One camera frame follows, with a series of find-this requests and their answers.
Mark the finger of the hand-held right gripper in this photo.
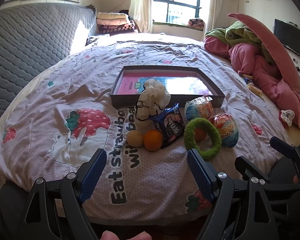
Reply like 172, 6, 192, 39
235, 156, 270, 183
269, 137, 300, 188

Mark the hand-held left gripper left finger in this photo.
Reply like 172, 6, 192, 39
16, 148, 108, 240

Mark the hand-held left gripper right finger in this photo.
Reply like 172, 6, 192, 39
187, 148, 280, 240

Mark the snack bag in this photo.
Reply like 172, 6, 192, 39
213, 113, 240, 148

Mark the small orange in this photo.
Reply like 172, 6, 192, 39
194, 128, 207, 142

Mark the green fuzzy ring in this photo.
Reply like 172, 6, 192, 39
184, 118, 222, 159

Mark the tan walnut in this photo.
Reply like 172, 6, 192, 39
126, 131, 143, 147

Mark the blue cookie packet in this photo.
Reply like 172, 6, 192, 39
149, 104, 185, 148

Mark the large orange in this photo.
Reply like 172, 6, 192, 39
143, 129, 164, 152

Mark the toy egg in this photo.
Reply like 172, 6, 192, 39
184, 96, 214, 122

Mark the pink shallow cardboard box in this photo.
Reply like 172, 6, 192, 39
110, 66, 225, 108

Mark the white mesh bag black cord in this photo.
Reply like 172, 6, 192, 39
134, 79, 171, 127

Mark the person's left hand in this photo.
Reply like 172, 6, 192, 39
101, 231, 151, 240

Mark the red white scrunchie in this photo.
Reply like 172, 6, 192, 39
279, 109, 295, 128

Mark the large yellow snack packet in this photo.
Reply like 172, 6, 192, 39
247, 82, 263, 97

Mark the pink blanket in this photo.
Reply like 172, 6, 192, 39
204, 35, 300, 130

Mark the pink picture book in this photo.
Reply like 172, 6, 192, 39
119, 71, 213, 95

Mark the pink cushion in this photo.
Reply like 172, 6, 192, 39
227, 12, 300, 93

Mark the green blanket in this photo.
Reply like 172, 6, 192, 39
204, 20, 265, 58

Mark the grey quilted headboard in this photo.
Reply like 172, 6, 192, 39
0, 5, 98, 130

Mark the folded patterned blanket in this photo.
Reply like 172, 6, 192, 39
188, 18, 205, 29

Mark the stack of folded blankets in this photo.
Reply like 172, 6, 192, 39
96, 12, 140, 36

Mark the cream curtain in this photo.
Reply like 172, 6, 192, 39
204, 0, 222, 34
129, 0, 154, 33

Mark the black wall television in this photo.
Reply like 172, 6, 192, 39
274, 19, 300, 58

